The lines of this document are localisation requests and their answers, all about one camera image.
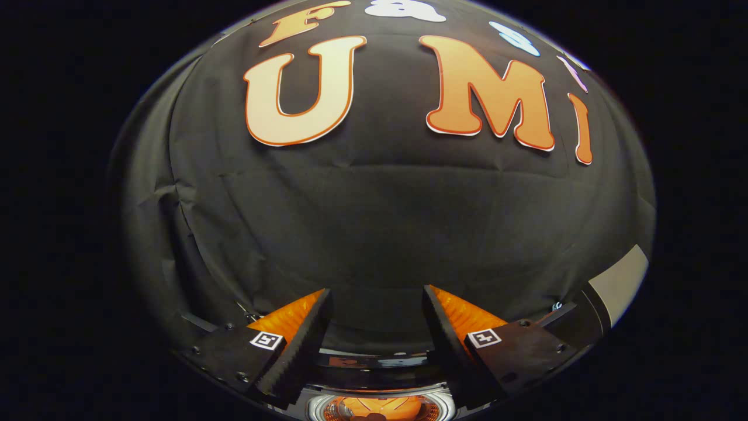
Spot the dark glass washing machine lid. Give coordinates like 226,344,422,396
314,348,454,394

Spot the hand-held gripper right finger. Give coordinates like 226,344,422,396
421,284,580,411

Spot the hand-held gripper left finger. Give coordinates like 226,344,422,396
174,288,335,410

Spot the grey washing machine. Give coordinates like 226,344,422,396
303,383,463,421

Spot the yellow polo shirt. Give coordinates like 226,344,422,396
335,396,425,421

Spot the black backdrop cloth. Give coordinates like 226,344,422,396
108,0,656,354

